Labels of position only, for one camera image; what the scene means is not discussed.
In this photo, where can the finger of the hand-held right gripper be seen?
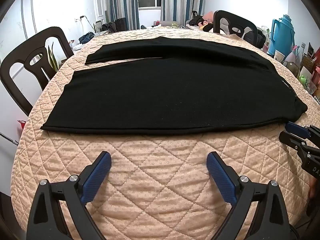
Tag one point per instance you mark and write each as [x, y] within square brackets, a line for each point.
[292, 140]
[293, 127]

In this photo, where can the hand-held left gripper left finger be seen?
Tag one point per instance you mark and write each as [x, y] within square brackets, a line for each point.
[100, 170]

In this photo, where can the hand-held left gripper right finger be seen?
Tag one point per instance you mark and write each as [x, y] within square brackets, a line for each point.
[220, 175]

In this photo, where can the black pants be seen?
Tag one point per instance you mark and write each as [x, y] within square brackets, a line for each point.
[162, 92]

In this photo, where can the person's right hand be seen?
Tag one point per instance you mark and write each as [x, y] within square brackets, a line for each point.
[312, 191]

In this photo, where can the green toy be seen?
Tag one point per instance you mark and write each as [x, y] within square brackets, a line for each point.
[303, 79]

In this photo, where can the glass kettle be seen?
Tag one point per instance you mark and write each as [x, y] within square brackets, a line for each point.
[292, 68]

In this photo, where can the beige quilted blanket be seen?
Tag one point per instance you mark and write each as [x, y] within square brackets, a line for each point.
[162, 160]

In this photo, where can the wicker basket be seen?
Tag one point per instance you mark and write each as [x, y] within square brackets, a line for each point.
[307, 63]

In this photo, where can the white pink bottle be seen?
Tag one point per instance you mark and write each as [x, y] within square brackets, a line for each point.
[290, 58]

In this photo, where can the white paper cup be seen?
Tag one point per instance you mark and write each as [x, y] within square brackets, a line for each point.
[279, 55]

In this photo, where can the red object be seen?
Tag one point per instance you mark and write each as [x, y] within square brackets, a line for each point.
[22, 125]

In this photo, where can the blue thermos jug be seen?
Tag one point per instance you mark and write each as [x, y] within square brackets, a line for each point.
[285, 35]

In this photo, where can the black backpack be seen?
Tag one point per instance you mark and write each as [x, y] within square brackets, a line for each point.
[260, 38]

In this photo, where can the green potted plant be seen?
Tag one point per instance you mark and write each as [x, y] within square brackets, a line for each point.
[51, 55]

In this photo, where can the dark plastic chair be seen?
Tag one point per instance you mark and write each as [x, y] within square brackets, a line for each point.
[225, 15]
[30, 45]

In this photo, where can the black bag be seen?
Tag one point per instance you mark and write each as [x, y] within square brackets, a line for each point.
[86, 38]

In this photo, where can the pile of clothes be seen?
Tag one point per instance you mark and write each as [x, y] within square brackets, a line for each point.
[200, 22]

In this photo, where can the red bottle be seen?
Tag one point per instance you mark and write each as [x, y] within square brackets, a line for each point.
[157, 23]

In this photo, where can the striped curtain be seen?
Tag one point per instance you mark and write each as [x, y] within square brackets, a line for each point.
[182, 0]
[122, 2]

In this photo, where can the wall socket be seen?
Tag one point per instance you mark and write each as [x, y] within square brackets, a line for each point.
[82, 18]

